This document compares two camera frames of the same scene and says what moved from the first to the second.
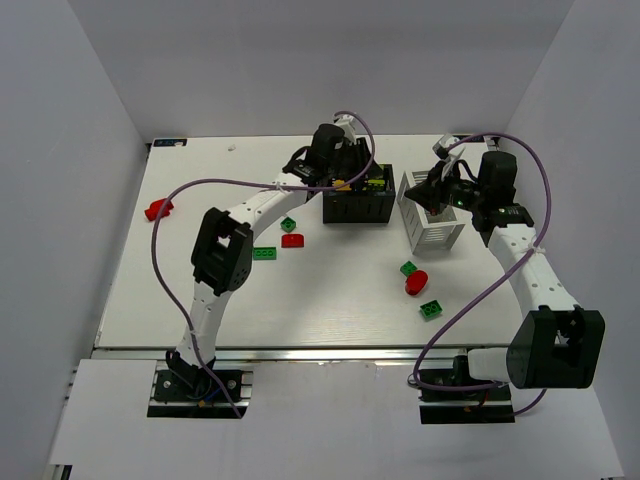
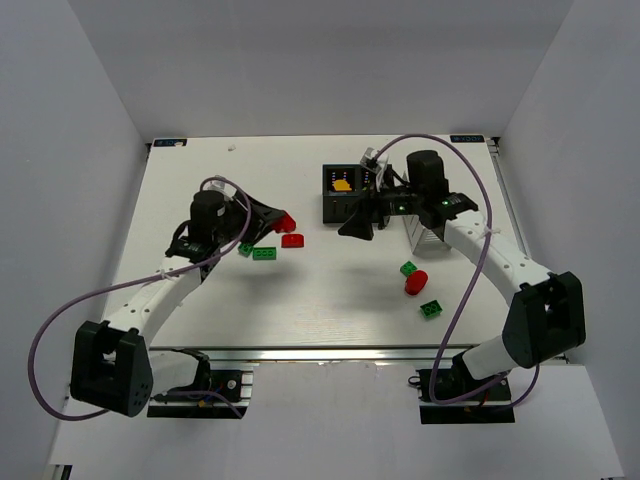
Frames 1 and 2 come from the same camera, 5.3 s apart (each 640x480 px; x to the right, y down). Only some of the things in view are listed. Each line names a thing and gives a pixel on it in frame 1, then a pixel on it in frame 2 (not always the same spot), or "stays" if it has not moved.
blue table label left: (169, 142) stays
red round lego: (415, 282) stays
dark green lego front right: (431, 309) stays
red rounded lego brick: (292, 240) stays
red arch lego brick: (153, 212) to (284, 224)
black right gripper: (439, 185) to (377, 210)
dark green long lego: (264, 253) stays
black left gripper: (358, 156) to (245, 220)
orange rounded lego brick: (337, 182) stays
